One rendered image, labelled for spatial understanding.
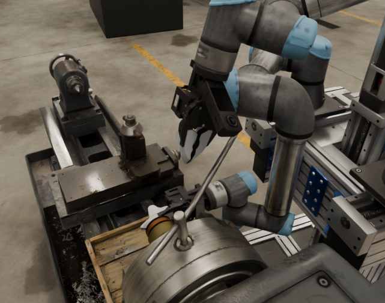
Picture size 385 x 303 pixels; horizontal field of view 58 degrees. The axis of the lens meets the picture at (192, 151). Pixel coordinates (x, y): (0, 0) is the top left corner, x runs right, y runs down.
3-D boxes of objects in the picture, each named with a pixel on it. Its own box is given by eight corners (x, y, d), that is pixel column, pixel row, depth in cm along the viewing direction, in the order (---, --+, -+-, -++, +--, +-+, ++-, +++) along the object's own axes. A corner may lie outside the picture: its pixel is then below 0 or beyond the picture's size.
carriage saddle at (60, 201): (185, 186, 136) (185, 175, 132) (63, 231, 118) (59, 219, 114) (154, 146, 156) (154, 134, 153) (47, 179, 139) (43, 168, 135)
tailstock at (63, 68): (107, 127, 169) (97, 71, 151) (66, 138, 162) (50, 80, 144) (90, 100, 190) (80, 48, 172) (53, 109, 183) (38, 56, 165)
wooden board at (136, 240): (230, 273, 105) (231, 265, 103) (116, 330, 92) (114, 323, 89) (185, 208, 126) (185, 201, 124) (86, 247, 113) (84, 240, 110)
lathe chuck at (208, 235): (259, 297, 91) (262, 222, 71) (150, 365, 82) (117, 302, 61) (239, 270, 97) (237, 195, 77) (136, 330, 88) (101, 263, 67)
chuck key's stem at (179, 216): (187, 257, 70) (180, 221, 62) (178, 252, 71) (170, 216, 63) (193, 249, 71) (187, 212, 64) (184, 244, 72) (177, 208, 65)
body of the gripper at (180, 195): (163, 210, 102) (199, 196, 106) (176, 230, 96) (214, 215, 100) (162, 191, 97) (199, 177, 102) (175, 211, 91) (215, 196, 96)
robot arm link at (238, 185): (257, 199, 106) (260, 179, 101) (227, 212, 102) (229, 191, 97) (242, 184, 112) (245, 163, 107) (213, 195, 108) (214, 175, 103)
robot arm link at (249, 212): (252, 237, 109) (256, 213, 102) (217, 227, 112) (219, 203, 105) (257, 219, 115) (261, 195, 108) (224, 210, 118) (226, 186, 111)
